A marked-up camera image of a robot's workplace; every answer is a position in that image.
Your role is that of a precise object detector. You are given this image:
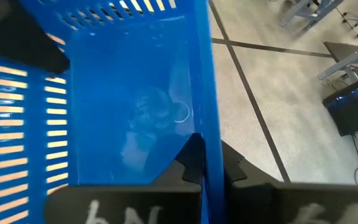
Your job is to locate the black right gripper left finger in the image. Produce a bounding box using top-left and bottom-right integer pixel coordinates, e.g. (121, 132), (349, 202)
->
(44, 132), (206, 224)

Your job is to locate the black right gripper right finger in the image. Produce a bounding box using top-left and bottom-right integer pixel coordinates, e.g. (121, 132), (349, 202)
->
(221, 139), (358, 224)

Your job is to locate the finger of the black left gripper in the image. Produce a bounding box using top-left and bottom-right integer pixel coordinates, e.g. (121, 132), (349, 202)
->
(0, 0), (71, 75)

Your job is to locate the blue plastic basket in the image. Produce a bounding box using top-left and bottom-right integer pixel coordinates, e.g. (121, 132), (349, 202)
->
(0, 0), (226, 224)

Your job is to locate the black computer case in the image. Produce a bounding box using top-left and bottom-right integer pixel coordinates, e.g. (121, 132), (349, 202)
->
(321, 77), (358, 137)

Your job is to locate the office chair base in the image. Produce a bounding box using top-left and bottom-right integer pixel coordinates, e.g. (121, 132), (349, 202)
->
(342, 11), (358, 39)

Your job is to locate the grey desk frame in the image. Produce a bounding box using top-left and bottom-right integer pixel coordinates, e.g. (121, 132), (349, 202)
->
(317, 35), (358, 82)
(279, 0), (345, 31)

